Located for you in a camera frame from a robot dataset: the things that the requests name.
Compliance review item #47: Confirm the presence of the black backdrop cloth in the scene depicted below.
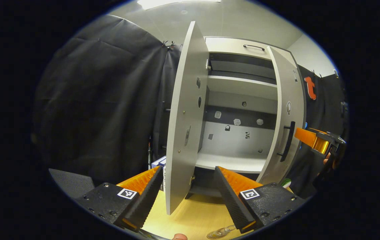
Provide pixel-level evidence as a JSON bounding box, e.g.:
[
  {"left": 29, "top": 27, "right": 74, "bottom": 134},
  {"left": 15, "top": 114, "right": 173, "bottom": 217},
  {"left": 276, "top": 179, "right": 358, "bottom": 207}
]
[{"left": 32, "top": 15, "right": 349, "bottom": 200}]

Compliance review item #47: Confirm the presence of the white grey cabinet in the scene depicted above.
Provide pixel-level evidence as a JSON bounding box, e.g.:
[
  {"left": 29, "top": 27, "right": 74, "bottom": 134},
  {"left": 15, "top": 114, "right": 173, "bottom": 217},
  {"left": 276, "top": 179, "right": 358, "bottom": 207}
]
[{"left": 185, "top": 36, "right": 300, "bottom": 198}]

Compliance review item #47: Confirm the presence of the clear glass bottle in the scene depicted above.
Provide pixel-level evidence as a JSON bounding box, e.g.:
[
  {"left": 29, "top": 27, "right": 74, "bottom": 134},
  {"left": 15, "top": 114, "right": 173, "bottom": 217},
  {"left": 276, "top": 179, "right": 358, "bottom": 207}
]
[{"left": 207, "top": 225, "right": 237, "bottom": 240}]

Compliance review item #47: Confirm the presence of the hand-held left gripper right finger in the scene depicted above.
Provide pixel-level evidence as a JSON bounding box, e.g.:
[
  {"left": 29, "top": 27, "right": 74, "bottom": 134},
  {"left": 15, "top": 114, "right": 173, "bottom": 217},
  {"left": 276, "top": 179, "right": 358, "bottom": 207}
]
[{"left": 214, "top": 166, "right": 306, "bottom": 234}]

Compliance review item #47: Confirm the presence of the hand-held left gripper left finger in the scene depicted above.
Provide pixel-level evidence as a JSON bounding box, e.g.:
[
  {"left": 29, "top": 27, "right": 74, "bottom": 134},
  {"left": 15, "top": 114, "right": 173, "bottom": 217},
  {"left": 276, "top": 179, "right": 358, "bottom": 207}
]
[{"left": 75, "top": 166, "right": 164, "bottom": 233}]

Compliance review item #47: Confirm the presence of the blue white book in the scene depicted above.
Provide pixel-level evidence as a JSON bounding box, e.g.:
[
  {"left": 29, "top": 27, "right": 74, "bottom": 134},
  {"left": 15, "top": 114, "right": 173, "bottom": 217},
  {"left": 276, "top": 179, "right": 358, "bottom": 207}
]
[{"left": 150, "top": 155, "right": 167, "bottom": 192}]

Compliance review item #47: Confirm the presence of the black door handle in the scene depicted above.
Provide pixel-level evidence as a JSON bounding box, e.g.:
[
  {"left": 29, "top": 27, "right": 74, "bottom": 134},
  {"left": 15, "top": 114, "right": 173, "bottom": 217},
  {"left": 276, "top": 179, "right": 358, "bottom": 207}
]
[{"left": 277, "top": 121, "right": 296, "bottom": 163}]

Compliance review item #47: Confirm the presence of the white cabinet door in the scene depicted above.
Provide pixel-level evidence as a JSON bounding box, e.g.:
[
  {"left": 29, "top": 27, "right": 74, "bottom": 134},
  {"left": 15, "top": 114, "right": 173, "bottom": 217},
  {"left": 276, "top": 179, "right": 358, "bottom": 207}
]
[
  {"left": 165, "top": 21, "right": 210, "bottom": 215},
  {"left": 257, "top": 46, "right": 307, "bottom": 185}
]

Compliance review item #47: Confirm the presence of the white cabinet shelf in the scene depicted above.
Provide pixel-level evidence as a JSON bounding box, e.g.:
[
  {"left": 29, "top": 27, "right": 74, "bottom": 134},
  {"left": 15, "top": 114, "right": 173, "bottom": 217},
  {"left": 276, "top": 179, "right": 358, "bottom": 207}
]
[{"left": 207, "top": 75, "right": 279, "bottom": 100}]

